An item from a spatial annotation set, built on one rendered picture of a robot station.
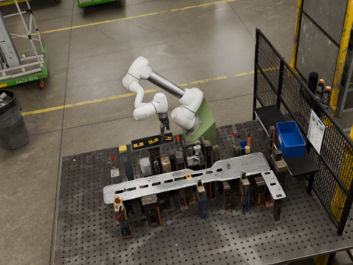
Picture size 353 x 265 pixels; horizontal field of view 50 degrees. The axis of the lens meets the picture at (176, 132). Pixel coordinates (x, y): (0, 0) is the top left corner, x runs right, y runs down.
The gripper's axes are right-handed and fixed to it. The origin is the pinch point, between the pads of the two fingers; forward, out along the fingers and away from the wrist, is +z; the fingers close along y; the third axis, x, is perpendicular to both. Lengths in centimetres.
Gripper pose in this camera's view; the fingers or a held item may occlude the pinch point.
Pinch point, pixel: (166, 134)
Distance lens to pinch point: 323.6
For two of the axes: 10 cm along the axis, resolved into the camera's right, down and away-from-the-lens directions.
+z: 1.0, 7.5, 6.6
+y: -2.3, 6.6, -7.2
